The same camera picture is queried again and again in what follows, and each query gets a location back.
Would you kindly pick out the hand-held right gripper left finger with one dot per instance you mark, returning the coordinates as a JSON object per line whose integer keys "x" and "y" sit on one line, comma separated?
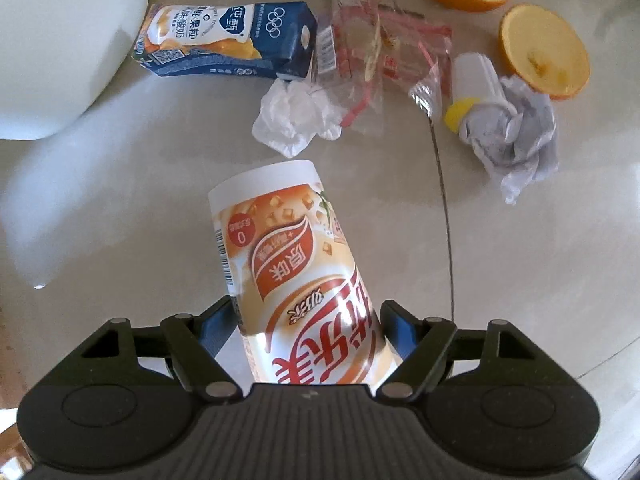
{"x": 220, "y": 317}

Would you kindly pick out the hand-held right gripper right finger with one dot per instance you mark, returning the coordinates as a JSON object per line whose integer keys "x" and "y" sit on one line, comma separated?
{"x": 392, "y": 317}

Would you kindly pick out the orange and white paper cup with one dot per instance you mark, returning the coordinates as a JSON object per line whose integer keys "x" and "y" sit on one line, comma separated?
{"x": 280, "y": 260}

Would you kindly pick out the white tissue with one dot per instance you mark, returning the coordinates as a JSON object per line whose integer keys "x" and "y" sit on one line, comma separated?
{"x": 292, "y": 115}

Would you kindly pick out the clear red-printed plastic wrapper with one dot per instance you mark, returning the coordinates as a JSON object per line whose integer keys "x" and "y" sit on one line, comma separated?
{"x": 380, "y": 65}

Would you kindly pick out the white plastic trash bin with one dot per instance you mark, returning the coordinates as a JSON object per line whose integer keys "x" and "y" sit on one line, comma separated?
{"x": 55, "y": 45}

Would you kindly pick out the grey crumpled paper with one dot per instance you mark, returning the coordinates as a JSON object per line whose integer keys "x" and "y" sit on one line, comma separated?
{"x": 515, "y": 130}

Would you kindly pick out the white bottle with yellow cap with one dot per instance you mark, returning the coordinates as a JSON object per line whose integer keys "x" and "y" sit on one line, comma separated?
{"x": 470, "y": 80}

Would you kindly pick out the blue milk carton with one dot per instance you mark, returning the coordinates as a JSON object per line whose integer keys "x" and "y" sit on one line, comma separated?
{"x": 215, "y": 40}

